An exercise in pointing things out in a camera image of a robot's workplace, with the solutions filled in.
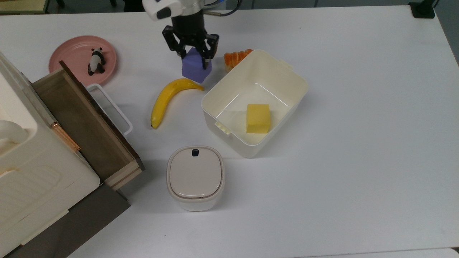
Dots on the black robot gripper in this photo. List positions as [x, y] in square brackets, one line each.
[189, 28]

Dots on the purple cube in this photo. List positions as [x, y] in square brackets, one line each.
[193, 66]

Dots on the cream plastic open box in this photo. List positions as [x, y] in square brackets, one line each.
[283, 79]

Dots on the yellow cube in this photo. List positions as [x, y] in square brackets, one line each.
[258, 118]

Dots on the peeled orange segments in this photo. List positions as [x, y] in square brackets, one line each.
[232, 60]

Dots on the yellow banana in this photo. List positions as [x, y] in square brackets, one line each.
[163, 100]

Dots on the black white panda figurine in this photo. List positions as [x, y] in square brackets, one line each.
[96, 61]

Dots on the pink round plate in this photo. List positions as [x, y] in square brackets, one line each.
[73, 50]

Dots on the cream lidded trash bin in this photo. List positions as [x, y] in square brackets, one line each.
[195, 177]

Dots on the brown wooden open drawer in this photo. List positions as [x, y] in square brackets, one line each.
[82, 122]

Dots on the wooden side table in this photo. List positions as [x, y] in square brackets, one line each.
[21, 5]

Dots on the white plastic storage cabinet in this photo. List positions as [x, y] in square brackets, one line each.
[32, 168]

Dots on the dark brown cabinet base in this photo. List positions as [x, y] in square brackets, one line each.
[86, 218]

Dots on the black table clamp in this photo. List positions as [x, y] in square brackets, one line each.
[422, 9]

